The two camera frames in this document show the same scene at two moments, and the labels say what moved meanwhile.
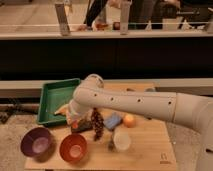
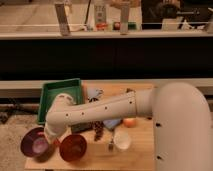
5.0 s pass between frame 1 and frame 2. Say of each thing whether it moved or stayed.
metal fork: stayed
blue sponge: stayed
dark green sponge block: stayed
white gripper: moved
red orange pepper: moved
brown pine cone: stayed
